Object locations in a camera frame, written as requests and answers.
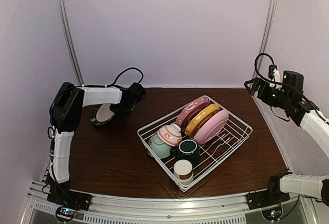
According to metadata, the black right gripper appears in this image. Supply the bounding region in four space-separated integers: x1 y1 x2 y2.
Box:
245 76 291 109

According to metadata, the black rimmed white plate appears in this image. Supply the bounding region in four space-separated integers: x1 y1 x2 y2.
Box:
90 104 115 126

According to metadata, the plain pink plate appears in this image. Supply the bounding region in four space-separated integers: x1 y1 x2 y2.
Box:
193 109 229 145

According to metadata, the yellow dotted plate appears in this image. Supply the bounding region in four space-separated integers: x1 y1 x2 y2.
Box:
185 103 220 137

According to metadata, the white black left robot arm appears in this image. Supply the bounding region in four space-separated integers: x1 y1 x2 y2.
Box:
47 82 146 206

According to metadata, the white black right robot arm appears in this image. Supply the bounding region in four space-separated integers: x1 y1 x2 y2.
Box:
244 70 328 205

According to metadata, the pink white floral bowl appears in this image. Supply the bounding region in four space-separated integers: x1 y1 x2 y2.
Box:
157 123 182 147

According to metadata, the pale green bowl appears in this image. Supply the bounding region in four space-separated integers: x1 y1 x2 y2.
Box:
148 134 172 159

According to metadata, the dark green mug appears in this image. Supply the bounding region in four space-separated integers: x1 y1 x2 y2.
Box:
170 139 200 168

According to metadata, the white brown cup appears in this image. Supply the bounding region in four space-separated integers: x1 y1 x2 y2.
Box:
173 159 194 185

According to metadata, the left circuit board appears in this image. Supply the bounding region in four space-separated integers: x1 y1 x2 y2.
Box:
55 206 77 222

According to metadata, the circuit board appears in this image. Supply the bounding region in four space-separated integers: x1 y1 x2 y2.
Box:
55 206 77 222
262 208 283 221

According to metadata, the right circuit board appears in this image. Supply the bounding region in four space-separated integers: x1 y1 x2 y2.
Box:
262 208 283 221

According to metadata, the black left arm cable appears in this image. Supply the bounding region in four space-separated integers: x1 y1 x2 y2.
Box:
107 67 144 88

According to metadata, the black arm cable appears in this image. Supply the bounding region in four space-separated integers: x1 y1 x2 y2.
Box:
253 52 291 122
107 67 144 88

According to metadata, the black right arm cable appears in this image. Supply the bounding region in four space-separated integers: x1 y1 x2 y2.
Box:
253 52 291 122

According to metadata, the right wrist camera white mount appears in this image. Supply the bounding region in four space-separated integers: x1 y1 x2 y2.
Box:
268 64 282 89

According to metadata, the right aluminium frame post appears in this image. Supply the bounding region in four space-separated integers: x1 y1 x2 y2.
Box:
248 0 280 86

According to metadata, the aluminium frame post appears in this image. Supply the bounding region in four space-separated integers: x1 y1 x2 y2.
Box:
248 0 280 86
57 0 84 85

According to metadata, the white wire dish rack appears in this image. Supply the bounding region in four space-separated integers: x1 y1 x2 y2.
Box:
137 96 252 192

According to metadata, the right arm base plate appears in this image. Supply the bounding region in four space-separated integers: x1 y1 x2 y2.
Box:
246 190 290 210

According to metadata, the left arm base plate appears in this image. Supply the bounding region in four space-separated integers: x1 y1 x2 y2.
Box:
47 188 92 211

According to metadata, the front aluminium rail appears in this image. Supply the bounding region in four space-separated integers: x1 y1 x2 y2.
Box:
18 181 321 223

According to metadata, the left aluminium frame post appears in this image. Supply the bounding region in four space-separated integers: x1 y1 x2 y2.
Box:
57 0 84 85

